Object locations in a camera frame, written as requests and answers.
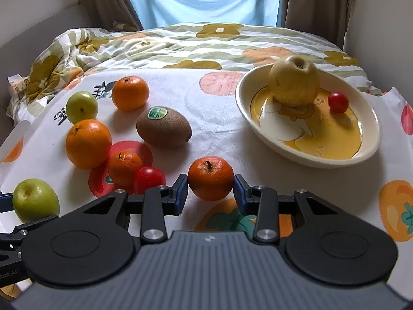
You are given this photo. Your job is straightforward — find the green apple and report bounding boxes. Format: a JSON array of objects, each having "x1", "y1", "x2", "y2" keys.
[
  {"x1": 65, "y1": 91, "x2": 99, "y2": 124},
  {"x1": 13, "y1": 179, "x2": 60, "y2": 223}
]

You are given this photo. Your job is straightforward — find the red tomato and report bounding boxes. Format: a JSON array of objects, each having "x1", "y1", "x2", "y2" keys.
[{"x1": 134, "y1": 167, "x2": 166, "y2": 195}]

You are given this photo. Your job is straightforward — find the small mandarin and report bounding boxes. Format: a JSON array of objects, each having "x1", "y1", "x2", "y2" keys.
[
  {"x1": 188, "y1": 156, "x2": 234, "y2": 202},
  {"x1": 108, "y1": 150, "x2": 144, "y2": 188}
]

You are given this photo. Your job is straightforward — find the brown kiwi with sticker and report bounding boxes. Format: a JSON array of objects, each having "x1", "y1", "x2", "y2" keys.
[{"x1": 136, "y1": 106, "x2": 192, "y2": 148}]

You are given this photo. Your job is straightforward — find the large orange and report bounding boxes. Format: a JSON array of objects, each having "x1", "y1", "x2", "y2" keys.
[{"x1": 65, "y1": 119, "x2": 112, "y2": 170}]

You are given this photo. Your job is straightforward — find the orange mandarin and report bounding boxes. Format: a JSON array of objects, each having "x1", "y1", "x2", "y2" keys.
[{"x1": 111, "y1": 76, "x2": 150, "y2": 112}]

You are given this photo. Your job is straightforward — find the cream yellow oval bowl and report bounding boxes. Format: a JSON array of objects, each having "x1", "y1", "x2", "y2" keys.
[{"x1": 235, "y1": 64, "x2": 382, "y2": 169}]

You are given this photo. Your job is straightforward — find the white fruit print cloth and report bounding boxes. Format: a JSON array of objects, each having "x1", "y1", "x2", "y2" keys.
[{"x1": 1, "y1": 69, "x2": 412, "y2": 298}]

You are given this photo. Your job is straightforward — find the small printed box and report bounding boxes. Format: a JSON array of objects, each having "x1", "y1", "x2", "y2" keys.
[{"x1": 8, "y1": 74, "x2": 29, "y2": 99}]

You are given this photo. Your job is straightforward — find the cherry tomato in bowl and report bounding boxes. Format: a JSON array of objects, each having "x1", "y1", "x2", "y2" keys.
[{"x1": 328, "y1": 92, "x2": 349, "y2": 114}]

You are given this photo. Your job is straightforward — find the yellow pear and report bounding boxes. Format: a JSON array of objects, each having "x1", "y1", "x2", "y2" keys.
[{"x1": 268, "y1": 55, "x2": 321, "y2": 108}]

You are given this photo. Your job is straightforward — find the floral striped quilt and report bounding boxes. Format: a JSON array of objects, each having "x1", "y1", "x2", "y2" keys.
[{"x1": 6, "y1": 22, "x2": 382, "y2": 122}]

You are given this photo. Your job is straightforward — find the brown curtain right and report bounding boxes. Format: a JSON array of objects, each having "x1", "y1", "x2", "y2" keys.
[{"x1": 280, "y1": 0, "x2": 351, "y2": 48}]

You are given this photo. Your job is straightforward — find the brown curtain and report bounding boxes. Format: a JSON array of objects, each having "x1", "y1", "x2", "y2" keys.
[
  {"x1": 280, "y1": 0, "x2": 351, "y2": 48},
  {"x1": 79, "y1": 0, "x2": 143, "y2": 30}
]

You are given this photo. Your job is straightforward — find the brown curtain left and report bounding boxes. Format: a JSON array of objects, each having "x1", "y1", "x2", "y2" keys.
[{"x1": 79, "y1": 0, "x2": 143, "y2": 30}]

